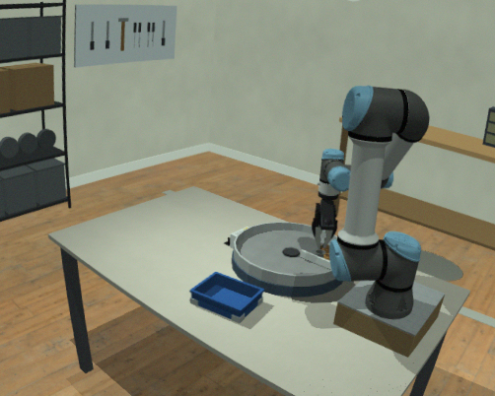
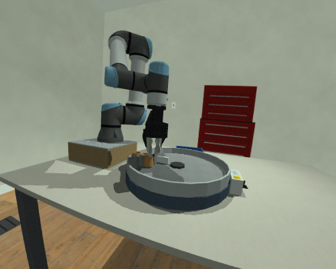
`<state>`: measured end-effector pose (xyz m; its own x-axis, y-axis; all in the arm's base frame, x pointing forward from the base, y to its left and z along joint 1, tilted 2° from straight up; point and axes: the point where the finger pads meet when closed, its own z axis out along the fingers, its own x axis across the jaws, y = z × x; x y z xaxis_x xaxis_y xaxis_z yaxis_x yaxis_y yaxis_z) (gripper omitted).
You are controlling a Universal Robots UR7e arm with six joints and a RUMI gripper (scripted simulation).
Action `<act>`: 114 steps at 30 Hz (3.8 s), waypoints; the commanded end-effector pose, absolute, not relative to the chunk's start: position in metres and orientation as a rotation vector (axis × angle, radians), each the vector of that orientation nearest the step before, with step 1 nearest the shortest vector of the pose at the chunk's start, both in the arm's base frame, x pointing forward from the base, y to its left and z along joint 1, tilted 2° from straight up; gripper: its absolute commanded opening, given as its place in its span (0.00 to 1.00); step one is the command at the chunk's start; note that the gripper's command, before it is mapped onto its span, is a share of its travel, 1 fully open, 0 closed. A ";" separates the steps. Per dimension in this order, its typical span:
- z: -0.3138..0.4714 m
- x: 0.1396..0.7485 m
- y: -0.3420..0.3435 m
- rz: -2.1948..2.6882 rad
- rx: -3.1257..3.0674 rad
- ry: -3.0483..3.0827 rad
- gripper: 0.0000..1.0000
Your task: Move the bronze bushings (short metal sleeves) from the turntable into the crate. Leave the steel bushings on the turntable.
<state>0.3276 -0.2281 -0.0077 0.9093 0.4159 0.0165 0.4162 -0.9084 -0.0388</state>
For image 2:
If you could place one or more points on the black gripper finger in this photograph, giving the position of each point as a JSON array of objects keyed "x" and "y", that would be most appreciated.
[
  {"x": 157, "y": 148},
  {"x": 148, "y": 143}
]

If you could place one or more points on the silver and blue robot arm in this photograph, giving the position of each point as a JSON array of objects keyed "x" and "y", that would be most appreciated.
[{"x": 117, "y": 75}]

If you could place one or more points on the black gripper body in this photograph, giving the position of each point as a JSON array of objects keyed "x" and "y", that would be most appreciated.
[{"x": 158, "y": 128}]

